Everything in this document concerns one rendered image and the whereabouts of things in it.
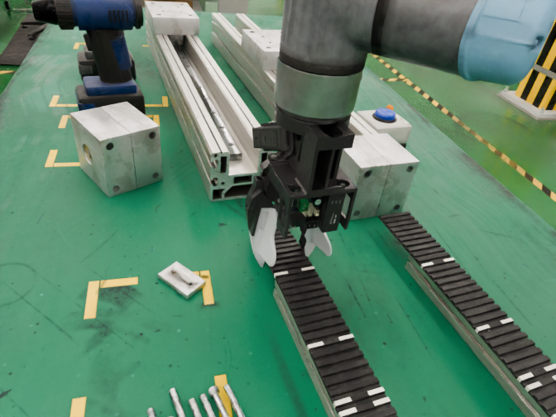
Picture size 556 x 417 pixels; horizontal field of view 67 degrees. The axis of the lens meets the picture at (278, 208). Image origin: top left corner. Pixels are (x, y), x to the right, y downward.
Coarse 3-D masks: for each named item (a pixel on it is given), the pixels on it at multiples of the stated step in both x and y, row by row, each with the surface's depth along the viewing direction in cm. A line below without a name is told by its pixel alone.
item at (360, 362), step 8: (352, 352) 41; (360, 352) 42; (320, 360) 41; (328, 360) 40; (336, 360) 41; (344, 360) 41; (352, 360) 41; (360, 360) 41; (320, 368) 40; (328, 368) 40; (336, 368) 40; (344, 368) 40; (352, 368) 40; (360, 368) 40; (320, 376) 39; (328, 376) 39
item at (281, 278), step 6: (294, 270) 50; (300, 270) 50; (306, 270) 50; (312, 270) 50; (276, 276) 49; (282, 276) 49; (288, 276) 49; (294, 276) 49; (300, 276) 49; (306, 276) 49; (312, 276) 49; (318, 276) 50; (282, 282) 48; (288, 282) 48
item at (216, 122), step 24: (168, 48) 94; (192, 48) 98; (168, 72) 89; (192, 72) 91; (216, 72) 85; (192, 96) 74; (216, 96) 83; (192, 120) 70; (216, 120) 74; (240, 120) 69; (192, 144) 73; (216, 144) 62; (240, 144) 71; (216, 168) 61; (240, 168) 64; (216, 192) 66; (240, 192) 66
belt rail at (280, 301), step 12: (276, 288) 49; (276, 300) 50; (288, 312) 46; (288, 324) 47; (300, 336) 44; (300, 348) 44; (312, 360) 42; (312, 372) 42; (324, 396) 40; (324, 408) 40
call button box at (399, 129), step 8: (360, 112) 83; (368, 112) 84; (368, 120) 81; (376, 120) 81; (384, 120) 80; (392, 120) 81; (400, 120) 82; (376, 128) 78; (384, 128) 79; (392, 128) 79; (400, 128) 80; (408, 128) 80; (392, 136) 80; (400, 136) 81; (408, 136) 82; (400, 144) 83
